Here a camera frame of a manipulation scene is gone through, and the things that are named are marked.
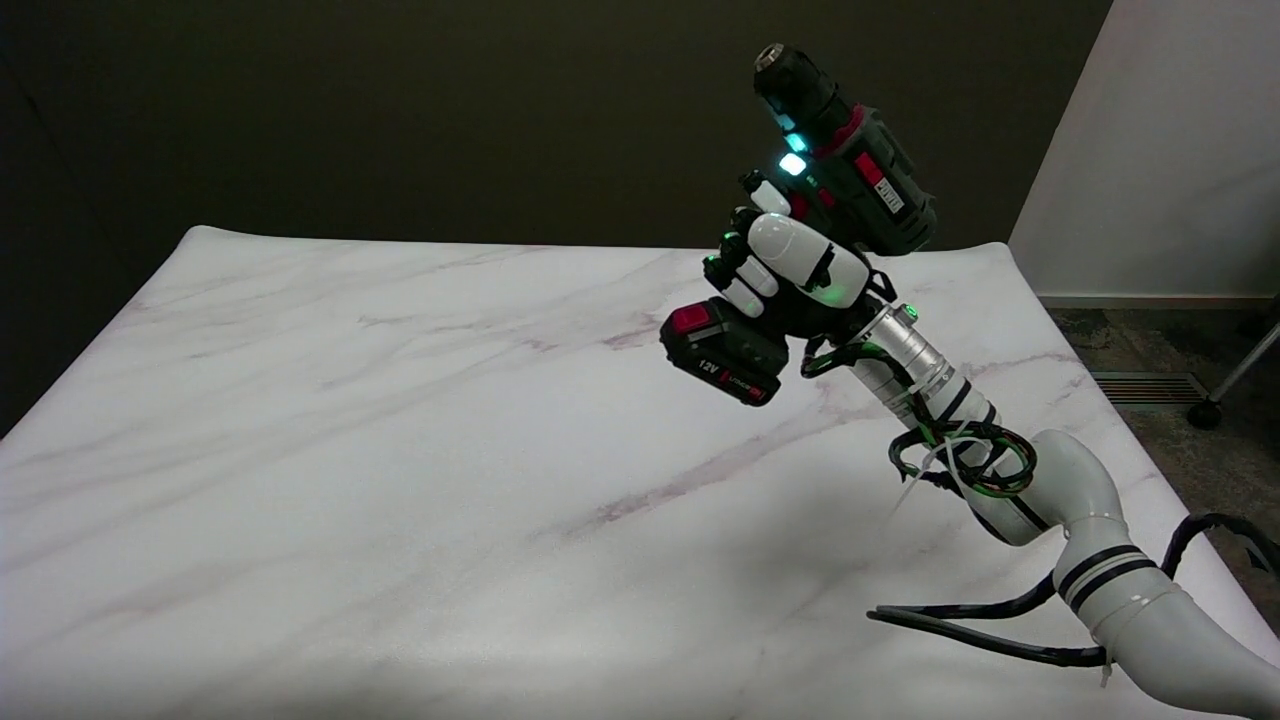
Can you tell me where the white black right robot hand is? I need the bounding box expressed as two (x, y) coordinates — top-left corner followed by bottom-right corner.
(702, 170), (899, 343)

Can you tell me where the dark green red power screwdriver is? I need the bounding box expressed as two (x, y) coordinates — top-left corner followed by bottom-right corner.
(659, 43), (938, 407)

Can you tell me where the floor vent grille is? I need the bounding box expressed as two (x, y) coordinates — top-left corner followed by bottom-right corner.
(1090, 372), (1205, 406)

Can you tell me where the metal stand leg with caster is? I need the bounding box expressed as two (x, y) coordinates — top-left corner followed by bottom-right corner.
(1187, 322), (1280, 432)

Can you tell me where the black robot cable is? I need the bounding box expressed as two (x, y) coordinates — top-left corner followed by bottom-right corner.
(800, 340), (1280, 669)

